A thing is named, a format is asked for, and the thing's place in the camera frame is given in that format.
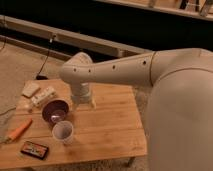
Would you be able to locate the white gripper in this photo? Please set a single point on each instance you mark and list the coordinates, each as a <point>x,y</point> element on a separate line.
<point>82,94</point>

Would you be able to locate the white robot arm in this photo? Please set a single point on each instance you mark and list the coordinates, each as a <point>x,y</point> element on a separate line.
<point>179,115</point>

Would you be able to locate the long wooden baseboard rail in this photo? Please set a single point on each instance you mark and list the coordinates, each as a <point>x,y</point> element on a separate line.
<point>79,40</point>

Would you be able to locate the wooden table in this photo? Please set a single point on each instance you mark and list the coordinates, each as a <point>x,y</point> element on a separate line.
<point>113,129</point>

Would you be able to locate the orange carrot toy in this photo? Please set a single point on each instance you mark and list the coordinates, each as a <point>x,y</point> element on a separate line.
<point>18,131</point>

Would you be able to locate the white paper cup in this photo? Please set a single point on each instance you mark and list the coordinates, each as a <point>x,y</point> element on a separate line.
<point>63,131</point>

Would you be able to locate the white sponge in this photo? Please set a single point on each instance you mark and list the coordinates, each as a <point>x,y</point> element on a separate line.
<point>30,89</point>

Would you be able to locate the dark purple bowl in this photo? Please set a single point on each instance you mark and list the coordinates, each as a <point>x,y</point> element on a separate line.
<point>55,111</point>

